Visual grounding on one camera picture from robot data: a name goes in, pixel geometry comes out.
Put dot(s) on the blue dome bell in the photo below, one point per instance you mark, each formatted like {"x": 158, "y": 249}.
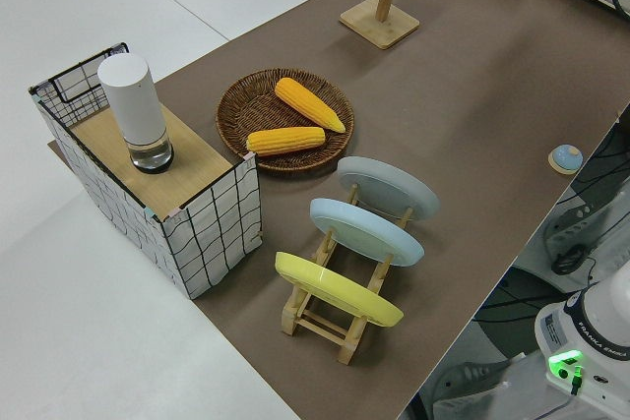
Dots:
{"x": 566, "y": 157}

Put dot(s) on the yellow corn cob pointed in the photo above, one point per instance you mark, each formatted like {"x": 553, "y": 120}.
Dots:
{"x": 307, "y": 102}

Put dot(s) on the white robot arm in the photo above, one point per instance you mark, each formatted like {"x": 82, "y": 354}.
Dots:
{"x": 605, "y": 331}

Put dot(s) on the yellow plate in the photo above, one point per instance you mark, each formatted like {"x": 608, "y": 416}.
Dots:
{"x": 334, "y": 287}

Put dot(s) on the yellow corn cob blunt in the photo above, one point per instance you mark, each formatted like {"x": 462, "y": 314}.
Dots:
{"x": 285, "y": 140}

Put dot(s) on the white bottle with clear base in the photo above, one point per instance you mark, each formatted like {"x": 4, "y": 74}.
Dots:
{"x": 130, "y": 95}

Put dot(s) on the white power strip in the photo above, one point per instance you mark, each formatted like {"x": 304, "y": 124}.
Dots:
{"x": 571, "y": 223}

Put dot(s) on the grey plate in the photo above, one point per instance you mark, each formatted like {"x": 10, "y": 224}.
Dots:
{"x": 384, "y": 184}

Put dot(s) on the light blue plate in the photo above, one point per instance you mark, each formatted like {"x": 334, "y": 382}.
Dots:
{"x": 364, "y": 233}

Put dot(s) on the wooden plate rack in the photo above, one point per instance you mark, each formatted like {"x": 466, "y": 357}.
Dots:
{"x": 352, "y": 341}

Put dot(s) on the brown wicker basket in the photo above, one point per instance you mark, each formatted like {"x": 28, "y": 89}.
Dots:
{"x": 246, "y": 105}

